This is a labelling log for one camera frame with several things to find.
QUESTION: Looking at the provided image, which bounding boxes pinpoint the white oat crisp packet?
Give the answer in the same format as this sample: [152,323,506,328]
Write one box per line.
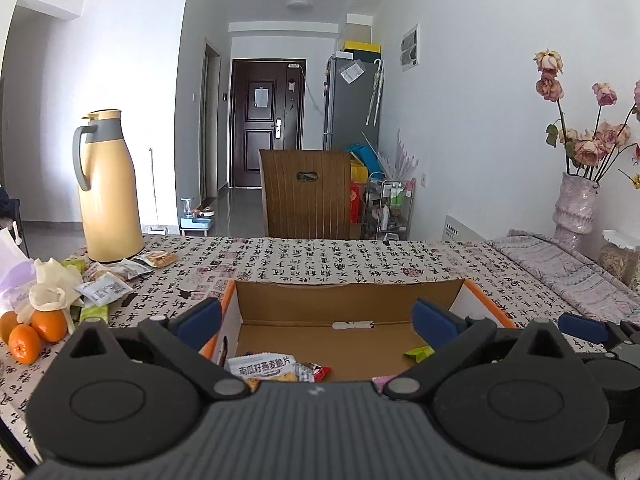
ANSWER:
[226,352,297,391]

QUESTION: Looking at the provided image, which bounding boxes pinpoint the orange white cardboard box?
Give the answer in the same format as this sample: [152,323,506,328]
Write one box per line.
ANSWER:
[200,280,515,382]

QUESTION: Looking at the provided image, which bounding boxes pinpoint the green snack packet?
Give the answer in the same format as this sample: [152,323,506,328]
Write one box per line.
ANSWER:
[79,304,108,324]

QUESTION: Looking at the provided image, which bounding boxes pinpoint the orange tangerine right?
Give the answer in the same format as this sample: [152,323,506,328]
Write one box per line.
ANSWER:
[30,310,67,344]

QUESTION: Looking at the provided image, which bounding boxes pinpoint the orange tangerine front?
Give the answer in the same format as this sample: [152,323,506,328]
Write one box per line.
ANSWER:
[9,324,41,365]

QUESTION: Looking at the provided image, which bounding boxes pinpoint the yellow thermos jug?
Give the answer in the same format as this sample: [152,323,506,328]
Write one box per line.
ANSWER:
[73,108,143,262]

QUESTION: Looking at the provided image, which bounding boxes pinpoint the wooden chair back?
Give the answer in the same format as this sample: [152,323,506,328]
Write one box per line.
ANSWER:
[259,150,350,240]

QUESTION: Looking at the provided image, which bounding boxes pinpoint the calligraphy print tablecloth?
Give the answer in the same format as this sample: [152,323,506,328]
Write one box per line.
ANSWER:
[0,233,640,480]

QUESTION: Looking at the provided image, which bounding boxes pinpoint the pink textured vase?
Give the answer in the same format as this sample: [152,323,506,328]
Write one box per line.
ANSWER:
[552,172,600,252]

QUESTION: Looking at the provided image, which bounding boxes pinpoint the white qr code packet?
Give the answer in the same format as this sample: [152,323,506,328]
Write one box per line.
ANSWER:
[74,273,134,307]

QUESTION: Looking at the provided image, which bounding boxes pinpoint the grey refrigerator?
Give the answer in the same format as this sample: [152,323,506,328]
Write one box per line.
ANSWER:
[323,55,380,152]

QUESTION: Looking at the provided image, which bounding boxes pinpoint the pink snack packet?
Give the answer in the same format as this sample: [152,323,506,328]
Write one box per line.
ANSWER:
[371,375,395,394]

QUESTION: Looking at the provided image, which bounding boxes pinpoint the orange tangerine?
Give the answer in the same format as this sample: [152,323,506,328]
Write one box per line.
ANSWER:
[9,324,41,365]
[30,310,67,344]

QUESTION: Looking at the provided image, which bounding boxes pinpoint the grey folded runner cloth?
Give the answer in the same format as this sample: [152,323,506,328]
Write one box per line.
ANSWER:
[489,231,639,324]

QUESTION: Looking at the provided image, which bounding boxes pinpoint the dried pink rose bouquet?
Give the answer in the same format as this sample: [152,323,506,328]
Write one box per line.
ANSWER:
[533,49,639,184]

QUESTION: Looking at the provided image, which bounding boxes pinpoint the dark brown entrance door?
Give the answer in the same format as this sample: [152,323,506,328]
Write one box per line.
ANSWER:
[230,58,306,188]

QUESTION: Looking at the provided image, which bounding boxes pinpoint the white artificial flower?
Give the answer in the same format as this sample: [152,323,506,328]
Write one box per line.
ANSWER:
[17,258,82,334]

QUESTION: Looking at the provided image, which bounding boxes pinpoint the metal wire storage cart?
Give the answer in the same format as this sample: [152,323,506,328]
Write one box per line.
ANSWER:
[362,172,416,240]

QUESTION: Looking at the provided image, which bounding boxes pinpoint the yellow box on refrigerator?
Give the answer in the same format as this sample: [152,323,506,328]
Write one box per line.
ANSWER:
[343,40,382,54]

